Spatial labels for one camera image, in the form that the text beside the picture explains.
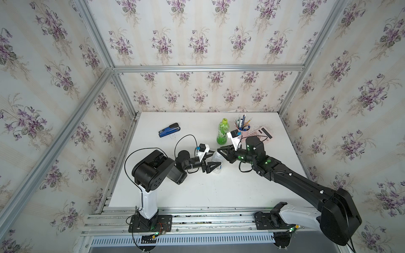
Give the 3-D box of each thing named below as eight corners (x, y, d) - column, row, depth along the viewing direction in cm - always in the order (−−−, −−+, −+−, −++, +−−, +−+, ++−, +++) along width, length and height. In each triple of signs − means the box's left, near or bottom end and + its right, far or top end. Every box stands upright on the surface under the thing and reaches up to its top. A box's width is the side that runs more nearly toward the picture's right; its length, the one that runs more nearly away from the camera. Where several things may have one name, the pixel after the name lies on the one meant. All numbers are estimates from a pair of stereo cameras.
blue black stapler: (160, 138, 107) (158, 134, 104) (157, 134, 110) (156, 130, 106) (180, 130, 112) (179, 125, 109) (177, 126, 115) (176, 121, 111)
